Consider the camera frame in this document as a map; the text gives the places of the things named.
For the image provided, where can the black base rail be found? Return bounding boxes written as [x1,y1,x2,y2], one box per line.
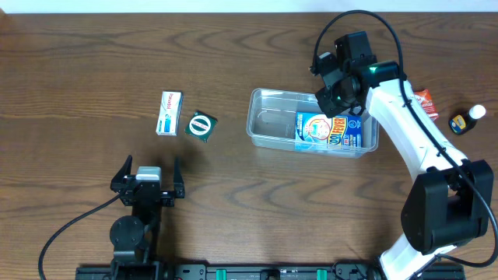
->
[75,259,468,280]

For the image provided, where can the green Zam-Buk box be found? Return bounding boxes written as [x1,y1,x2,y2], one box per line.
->
[184,110,218,143]

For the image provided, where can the red Panadol ActiFast box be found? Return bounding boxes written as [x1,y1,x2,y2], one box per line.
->
[414,89,439,121]

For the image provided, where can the small dark medicine bottle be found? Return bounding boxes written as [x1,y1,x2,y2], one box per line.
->
[448,104,486,135]

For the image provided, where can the clear plastic container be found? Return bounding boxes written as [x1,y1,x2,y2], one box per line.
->
[247,89,379,158]

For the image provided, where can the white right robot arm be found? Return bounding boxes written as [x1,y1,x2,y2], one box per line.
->
[310,32,497,279]

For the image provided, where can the blue Cool Fever box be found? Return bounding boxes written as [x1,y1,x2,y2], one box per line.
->
[295,112,363,151]

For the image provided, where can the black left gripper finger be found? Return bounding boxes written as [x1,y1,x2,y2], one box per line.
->
[174,157,185,198]
[110,155,132,193]

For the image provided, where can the white Panadol box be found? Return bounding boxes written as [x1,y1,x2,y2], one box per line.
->
[156,91,183,136]

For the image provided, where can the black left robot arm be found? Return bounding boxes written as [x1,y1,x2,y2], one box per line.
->
[107,156,185,280]

